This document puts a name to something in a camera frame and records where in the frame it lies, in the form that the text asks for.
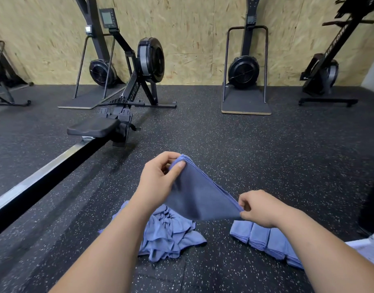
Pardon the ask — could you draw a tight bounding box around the person's left hand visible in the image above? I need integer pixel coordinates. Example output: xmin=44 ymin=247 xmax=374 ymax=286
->
xmin=133 ymin=151 xmax=188 ymax=212

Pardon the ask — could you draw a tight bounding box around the person's right hand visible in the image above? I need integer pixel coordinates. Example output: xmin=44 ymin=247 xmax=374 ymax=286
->
xmin=237 ymin=190 xmax=293 ymax=231

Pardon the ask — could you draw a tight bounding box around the plain blue towel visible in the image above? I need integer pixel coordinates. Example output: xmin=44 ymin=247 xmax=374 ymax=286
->
xmin=248 ymin=223 xmax=272 ymax=252
xmin=264 ymin=227 xmax=290 ymax=261

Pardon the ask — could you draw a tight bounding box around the blue towel pile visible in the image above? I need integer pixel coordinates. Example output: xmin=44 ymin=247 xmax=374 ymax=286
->
xmin=100 ymin=201 xmax=208 ymax=264

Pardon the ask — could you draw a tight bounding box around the white perforated metal rack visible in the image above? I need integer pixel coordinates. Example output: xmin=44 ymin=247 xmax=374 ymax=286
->
xmin=346 ymin=218 xmax=374 ymax=270

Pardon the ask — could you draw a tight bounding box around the person's right forearm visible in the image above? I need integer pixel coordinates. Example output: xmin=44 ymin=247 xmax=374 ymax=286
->
xmin=275 ymin=204 xmax=374 ymax=293

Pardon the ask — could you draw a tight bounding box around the person's left forearm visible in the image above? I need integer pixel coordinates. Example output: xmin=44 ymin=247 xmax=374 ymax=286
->
xmin=50 ymin=201 xmax=160 ymax=293

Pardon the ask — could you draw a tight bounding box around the black printed punching bag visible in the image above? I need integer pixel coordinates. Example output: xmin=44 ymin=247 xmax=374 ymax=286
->
xmin=358 ymin=169 xmax=374 ymax=237

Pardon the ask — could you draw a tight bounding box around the black ski trainer grey platform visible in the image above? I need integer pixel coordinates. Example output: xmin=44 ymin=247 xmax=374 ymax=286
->
xmin=58 ymin=0 xmax=128 ymax=111

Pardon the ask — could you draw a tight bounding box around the black ski trainer wooden-edged platform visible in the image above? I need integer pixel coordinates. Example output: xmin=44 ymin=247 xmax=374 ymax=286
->
xmin=221 ymin=0 xmax=273 ymax=116

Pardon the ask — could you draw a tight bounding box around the black upright exercise machine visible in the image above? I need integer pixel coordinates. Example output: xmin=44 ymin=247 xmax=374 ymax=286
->
xmin=298 ymin=0 xmax=374 ymax=108

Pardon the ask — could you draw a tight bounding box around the black rowing machine with rail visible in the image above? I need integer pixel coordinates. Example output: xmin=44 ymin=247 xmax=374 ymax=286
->
xmin=0 ymin=8 xmax=178 ymax=239

